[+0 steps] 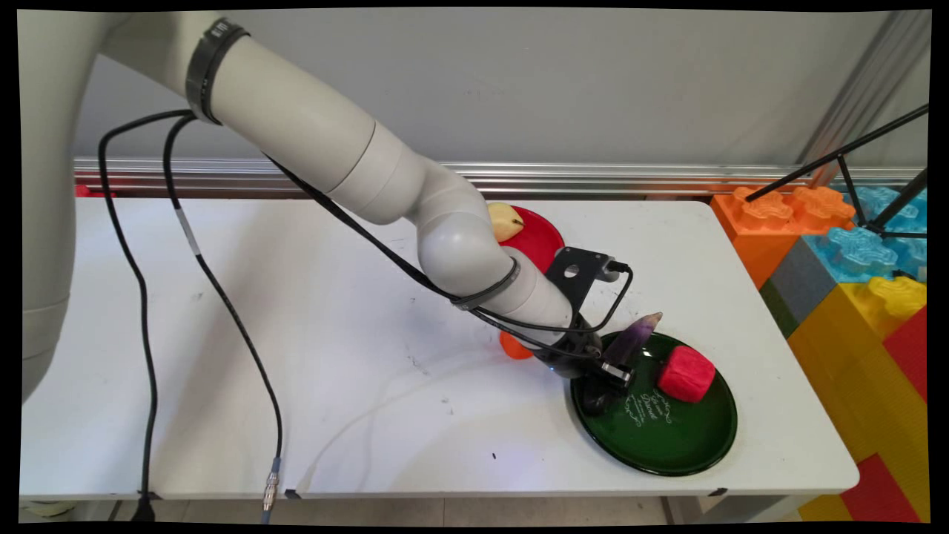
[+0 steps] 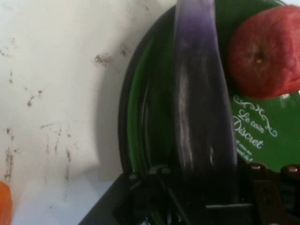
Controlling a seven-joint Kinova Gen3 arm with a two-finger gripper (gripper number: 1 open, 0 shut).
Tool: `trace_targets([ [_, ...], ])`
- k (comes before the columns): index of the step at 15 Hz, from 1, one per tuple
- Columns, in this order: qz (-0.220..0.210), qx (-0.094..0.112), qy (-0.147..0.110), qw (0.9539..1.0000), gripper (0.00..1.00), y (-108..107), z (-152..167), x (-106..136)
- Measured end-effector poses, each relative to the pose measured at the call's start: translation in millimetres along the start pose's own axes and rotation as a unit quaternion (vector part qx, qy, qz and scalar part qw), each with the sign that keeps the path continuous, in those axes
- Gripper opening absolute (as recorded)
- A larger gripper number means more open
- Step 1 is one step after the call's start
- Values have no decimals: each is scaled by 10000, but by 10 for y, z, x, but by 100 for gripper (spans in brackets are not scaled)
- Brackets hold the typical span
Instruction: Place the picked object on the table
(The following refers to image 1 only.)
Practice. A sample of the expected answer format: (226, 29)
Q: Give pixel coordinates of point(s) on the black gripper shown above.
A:
(574, 352)

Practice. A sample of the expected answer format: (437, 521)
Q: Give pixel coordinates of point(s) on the purple toy eggplant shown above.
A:
(634, 337)

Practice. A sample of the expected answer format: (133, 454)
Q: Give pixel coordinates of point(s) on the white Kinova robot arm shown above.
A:
(296, 111)

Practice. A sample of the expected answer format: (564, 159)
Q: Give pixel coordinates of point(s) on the red toy fruit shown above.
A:
(686, 374)

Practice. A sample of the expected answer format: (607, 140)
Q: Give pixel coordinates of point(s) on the dark green round plate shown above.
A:
(667, 445)

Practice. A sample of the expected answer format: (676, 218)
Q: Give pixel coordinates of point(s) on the orange toy fruit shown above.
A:
(513, 347)

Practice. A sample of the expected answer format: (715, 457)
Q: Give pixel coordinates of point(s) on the red round plate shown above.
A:
(537, 241)

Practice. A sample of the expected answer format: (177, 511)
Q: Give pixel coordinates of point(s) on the green foam block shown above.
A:
(777, 311)

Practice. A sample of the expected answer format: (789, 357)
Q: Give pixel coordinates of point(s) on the yellow toy pear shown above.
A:
(503, 221)

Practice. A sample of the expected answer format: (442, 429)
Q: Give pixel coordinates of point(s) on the orange foam block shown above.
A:
(756, 230)

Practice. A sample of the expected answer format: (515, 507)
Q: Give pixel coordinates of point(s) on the grey foam block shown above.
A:
(804, 282)

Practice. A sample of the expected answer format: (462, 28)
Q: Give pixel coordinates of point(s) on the blue foam block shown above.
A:
(860, 252)

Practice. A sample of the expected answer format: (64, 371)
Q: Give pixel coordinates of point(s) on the red foam block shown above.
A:
(878, 493)
(908, 356)

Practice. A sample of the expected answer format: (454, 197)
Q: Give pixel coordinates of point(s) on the black tripod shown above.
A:
(899, 199)

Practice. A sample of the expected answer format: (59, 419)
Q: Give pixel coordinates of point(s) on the small red block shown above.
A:
(85, 191)

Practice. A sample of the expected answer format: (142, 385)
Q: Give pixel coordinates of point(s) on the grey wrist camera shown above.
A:
(609, 272)

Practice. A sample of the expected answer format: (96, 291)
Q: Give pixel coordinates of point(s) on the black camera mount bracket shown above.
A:
(586, 259)

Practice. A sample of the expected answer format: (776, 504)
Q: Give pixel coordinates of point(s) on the aluminium frame rail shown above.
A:
(630, 178)

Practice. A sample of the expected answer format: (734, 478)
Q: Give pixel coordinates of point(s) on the aluminium frame post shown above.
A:
(875, 81)

